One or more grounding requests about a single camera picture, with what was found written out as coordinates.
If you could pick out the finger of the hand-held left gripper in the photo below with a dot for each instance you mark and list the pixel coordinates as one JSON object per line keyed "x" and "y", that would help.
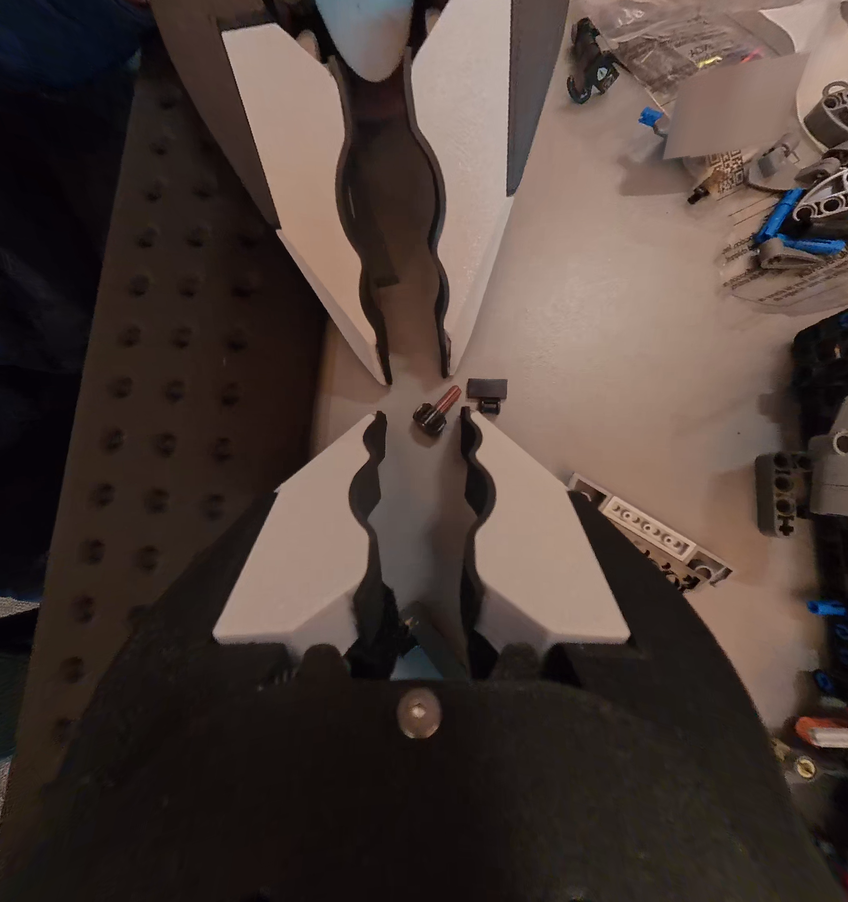
{"x": 473, "y": 155}
{"x": 290, "y": 155}

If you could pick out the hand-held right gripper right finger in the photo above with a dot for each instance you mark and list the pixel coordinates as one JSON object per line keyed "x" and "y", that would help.
{"x": 544, "y": 564}

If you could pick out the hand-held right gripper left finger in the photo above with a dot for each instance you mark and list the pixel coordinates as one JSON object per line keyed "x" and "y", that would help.
{"x": 290, "y": 564}

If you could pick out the clear bag of small lego parts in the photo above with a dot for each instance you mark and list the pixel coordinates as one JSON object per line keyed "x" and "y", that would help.
{"x": 649, "y": 49}

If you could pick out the lego car model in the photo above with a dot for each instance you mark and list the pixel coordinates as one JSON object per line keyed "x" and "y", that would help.
{"x": 839, "y": 458}

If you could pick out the black hooked lego part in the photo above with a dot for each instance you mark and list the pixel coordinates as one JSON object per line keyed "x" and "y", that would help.
{"x": 589, "y": 63}

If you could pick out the small black lego clip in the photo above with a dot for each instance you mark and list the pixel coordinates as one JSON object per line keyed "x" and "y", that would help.
{"x": 489, "y": 406}

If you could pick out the blue lego pin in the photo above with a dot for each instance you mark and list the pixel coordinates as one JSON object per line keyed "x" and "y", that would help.
{"x": 653, "y": 120}

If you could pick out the clear bag of lego liftarms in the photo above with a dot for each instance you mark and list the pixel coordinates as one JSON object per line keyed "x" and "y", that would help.
{"x": 818, "y": 204}

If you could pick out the person's leg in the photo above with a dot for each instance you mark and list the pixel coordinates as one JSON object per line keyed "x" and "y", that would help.
{"x": 15, "y": 282}

